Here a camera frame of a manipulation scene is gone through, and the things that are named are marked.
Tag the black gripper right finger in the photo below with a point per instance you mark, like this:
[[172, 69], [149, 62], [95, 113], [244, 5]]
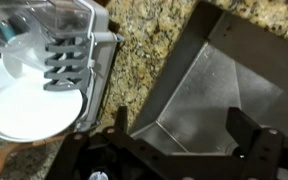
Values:
[[242, 128]]

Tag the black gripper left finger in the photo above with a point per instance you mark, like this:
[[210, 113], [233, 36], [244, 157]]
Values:
[[121, 116]]

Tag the stainless steel sink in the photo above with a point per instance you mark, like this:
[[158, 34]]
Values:
[[217, 100]]

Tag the grey dish rack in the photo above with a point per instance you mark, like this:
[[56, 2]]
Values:
[[99, 66]]

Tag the clear plastic container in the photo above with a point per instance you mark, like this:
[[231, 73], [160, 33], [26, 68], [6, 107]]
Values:
[[20, 36]]

